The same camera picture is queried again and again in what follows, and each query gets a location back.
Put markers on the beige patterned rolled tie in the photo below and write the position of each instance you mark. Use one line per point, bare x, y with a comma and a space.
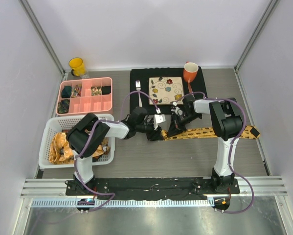
96, 90

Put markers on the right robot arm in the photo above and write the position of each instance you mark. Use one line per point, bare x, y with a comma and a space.
228, 122

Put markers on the dark patterned rolled tie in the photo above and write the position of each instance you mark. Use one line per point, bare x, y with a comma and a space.
63, 106

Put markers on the colourful rolled tie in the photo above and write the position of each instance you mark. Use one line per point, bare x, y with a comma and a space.
76, 91

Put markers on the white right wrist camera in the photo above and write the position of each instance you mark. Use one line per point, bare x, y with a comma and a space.
175, 109

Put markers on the silver fork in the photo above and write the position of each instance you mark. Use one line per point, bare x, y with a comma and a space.
138, 88

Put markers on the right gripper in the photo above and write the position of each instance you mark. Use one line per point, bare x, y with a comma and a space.
175, 129

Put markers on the pink compartment organizer tray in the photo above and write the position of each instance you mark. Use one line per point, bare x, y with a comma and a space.
100, 104

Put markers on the floral square ceramic plate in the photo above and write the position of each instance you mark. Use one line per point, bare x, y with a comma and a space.
165, 90

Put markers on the orange patterned tie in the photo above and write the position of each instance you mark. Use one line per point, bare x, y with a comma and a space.
56, 154

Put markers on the knife with patterned handle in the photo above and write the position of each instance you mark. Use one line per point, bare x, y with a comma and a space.
190, 88

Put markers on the white perforated plastic basket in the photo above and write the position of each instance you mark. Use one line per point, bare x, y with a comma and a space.
56, 125

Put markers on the orange mug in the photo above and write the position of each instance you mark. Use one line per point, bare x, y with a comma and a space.
190, 71

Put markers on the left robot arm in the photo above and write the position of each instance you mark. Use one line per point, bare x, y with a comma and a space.
86, 136

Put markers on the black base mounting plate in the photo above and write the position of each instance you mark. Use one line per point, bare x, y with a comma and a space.
154, 189

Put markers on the black rolled tie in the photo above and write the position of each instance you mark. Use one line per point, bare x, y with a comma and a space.
106, 90

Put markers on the clear plastic cup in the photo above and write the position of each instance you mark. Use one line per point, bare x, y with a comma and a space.
84, 75

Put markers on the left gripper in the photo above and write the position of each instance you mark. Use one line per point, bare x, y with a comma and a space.
155, 134

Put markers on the brown white patterned tie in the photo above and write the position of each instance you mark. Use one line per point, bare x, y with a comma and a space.
102, 149

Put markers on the yellow mug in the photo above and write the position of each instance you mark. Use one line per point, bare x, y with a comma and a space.
77, 66

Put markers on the dark green rolled tie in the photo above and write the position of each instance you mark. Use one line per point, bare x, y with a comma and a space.
66, 92

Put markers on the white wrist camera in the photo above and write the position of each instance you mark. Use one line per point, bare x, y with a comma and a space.
159, 118
175, 109

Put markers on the yellow beetle print tie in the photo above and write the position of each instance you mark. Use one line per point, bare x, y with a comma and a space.
250, 132

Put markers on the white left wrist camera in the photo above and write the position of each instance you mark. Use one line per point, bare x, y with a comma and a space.
159, 118

